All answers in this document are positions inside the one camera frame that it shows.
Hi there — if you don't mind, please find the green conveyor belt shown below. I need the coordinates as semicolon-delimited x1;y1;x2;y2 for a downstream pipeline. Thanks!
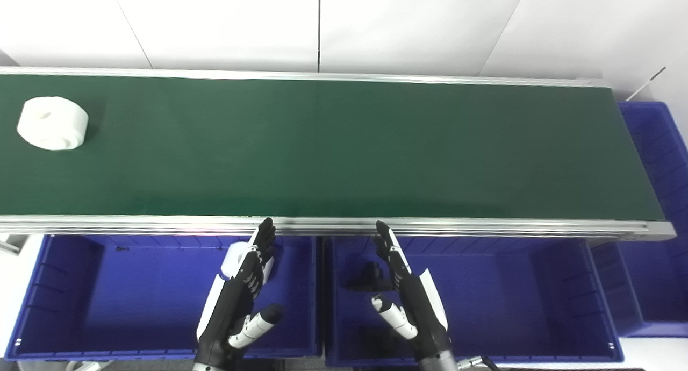
0;66;677;241

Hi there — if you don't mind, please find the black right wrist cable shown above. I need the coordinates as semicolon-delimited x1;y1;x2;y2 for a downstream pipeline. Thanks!
458;355;501;371

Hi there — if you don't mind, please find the black plastic part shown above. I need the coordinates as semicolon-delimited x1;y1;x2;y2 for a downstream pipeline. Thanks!
344;261;399;292

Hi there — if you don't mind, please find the aluminium conveyor support frame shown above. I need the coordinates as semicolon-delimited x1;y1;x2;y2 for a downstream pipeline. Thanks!
0;234;28;255

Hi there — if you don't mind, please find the blue plastic bin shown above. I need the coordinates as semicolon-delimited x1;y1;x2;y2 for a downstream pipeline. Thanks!
322;236;625;368
590;101;688;338
4;233;324;361

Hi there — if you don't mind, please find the white blocky part with hole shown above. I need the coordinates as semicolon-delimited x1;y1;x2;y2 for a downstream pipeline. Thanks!
221;242;275;281

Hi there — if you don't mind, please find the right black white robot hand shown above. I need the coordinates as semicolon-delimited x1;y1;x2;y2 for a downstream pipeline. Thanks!
372;220;453;362

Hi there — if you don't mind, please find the white round plastic part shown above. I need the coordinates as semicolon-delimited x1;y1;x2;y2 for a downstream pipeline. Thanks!
17;96;89;151

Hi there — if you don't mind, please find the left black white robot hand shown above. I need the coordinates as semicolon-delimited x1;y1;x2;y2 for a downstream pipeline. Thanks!
195;218;284;367

